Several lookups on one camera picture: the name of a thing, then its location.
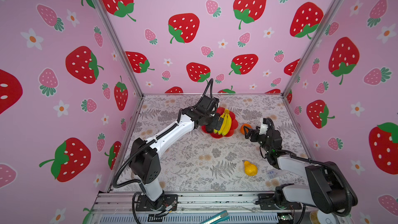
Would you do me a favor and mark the aluminium front rail frame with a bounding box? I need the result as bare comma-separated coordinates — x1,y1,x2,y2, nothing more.
87,191,315,224

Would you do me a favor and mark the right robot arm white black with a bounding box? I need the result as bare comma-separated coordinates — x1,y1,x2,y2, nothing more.
243,118,358,217

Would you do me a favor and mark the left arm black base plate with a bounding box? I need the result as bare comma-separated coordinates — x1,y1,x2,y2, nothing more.
134,194,178,212

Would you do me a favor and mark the yellow fake banana bunch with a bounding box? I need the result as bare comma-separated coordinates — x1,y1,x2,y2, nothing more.
214,109,232,136

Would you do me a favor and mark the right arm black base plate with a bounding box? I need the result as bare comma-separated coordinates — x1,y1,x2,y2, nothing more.
255,193,302,210

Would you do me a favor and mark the orange fake orange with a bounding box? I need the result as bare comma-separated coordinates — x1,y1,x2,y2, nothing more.
240,123,252,135

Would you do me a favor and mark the yellow fake pear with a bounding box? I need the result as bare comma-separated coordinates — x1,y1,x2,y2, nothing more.
244,161,258,176

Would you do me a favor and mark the teal handled tool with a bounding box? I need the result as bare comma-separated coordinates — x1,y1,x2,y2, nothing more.
201,211,230,224

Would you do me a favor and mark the red flower-shaped fruit bowl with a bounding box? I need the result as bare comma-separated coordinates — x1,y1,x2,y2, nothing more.
201,107,238,139

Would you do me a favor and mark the small clear plastic packet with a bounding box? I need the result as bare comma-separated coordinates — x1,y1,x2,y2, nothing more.
266,169,286,179

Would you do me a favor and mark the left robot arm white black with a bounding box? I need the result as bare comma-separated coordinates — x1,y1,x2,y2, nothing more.
112,95,221,203

